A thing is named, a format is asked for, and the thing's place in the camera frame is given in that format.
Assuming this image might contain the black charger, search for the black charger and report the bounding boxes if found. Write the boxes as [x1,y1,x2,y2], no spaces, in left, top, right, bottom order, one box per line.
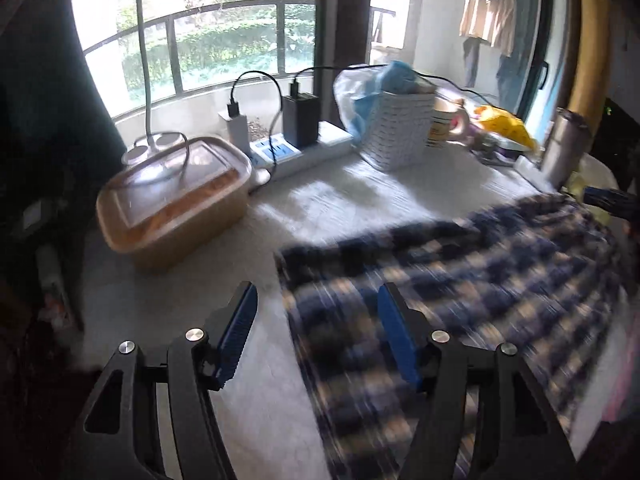
[282,92,321,148]

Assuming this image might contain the tan food container clear lid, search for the tan food container clear lid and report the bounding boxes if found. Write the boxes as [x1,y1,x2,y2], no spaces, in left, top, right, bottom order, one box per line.
[96,135,253,273]

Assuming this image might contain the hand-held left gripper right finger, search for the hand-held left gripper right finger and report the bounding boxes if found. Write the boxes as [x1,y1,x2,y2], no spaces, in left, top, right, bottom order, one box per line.
[377,282,581,480]

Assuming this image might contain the dark slim packet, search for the dark slim packet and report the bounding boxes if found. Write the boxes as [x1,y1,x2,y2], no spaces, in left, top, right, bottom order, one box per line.
[35,245,78,331]

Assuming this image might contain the blue plaid pants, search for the blue plaid pants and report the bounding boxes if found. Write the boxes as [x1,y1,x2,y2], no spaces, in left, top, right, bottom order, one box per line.
[275,192,631,480]

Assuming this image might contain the teal curtain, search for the teal curtain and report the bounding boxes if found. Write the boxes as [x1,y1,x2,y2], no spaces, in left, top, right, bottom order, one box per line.
[0,0,126,241]

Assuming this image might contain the beige hanging garment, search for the beige hanging garment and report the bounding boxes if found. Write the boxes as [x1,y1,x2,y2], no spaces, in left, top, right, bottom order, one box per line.
[459,0,521,58]

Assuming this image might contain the white textured tablecloth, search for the white textured tablecloth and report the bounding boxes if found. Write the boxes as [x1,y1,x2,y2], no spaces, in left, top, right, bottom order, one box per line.
[75,145,631,480]

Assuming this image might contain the dark hanging trousers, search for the dark hanging trousers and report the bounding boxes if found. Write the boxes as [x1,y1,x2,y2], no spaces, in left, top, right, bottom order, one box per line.
[461,35,523,111]

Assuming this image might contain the yellow curtain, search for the yellow curtain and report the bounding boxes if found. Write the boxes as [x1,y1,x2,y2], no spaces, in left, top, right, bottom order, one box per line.
[567,0,612,126]

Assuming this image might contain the white charger with cable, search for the white charger with cable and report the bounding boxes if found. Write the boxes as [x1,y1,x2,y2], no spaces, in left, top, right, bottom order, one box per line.
[227,71,285,168]

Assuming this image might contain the white desk lamp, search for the white desk lamp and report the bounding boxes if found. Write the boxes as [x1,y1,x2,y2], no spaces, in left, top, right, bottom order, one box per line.
[121,0,188,166]

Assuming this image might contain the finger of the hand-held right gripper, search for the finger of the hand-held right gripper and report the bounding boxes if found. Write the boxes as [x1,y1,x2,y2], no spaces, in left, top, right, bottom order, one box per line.
[582,185,640,221]

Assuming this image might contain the white perforated basket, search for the white perforated basket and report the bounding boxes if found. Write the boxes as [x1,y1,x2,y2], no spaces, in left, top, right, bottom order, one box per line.
[360,91,438,172]

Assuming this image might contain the steel tumbler with black lid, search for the steel tumbler with black lid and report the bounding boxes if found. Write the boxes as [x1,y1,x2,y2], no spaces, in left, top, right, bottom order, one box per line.
[541,107,593,188]

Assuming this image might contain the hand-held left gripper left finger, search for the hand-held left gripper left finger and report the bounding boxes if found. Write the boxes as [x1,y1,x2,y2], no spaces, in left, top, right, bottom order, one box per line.
[60,281,259,480]

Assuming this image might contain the dark window post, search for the dark window post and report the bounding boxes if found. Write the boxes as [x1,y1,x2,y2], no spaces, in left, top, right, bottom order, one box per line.
[315,0,373,126]

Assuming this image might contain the blue plastic bag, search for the blue plastic bag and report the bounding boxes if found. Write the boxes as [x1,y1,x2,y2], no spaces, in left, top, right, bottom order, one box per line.
[332,60,436,146]

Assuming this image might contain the black charger cable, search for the black charger cable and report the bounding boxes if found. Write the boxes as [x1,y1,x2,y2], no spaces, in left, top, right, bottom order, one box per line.
[290,64,501,106]

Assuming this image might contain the white tube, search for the white tube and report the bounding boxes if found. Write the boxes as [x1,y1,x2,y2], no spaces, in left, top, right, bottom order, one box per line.
[514,154,546,181]

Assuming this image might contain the balcony railing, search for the balcony railing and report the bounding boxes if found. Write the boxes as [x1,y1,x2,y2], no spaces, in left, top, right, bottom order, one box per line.
[82,0,396,111]

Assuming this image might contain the yellow packet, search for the yellow packet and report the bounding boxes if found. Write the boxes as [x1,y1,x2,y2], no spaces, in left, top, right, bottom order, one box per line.
[475,104,538,153]

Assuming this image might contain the white power strip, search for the white power strip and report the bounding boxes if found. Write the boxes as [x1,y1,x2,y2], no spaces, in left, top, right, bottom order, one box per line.
[248,120,353,181]

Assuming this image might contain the cream mug with bear print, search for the cream mug with bear print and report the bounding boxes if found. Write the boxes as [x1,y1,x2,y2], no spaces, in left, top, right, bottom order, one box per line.
[427,97,471,148]

